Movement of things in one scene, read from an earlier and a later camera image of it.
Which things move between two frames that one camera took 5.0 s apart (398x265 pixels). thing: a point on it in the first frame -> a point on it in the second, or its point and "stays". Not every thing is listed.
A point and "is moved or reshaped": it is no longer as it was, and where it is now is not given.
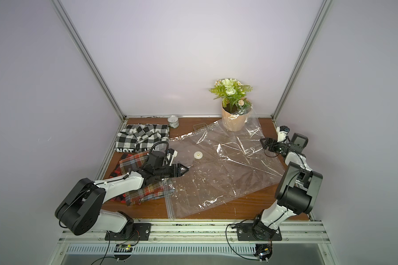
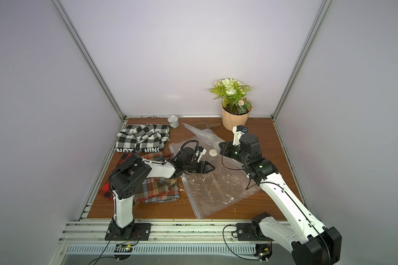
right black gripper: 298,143 -> 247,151
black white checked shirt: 139,138 stays
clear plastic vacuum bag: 224,167 is moved or reshaped
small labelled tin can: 173,121 stays
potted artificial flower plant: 235,108 stays
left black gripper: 179,170 -> 205,170
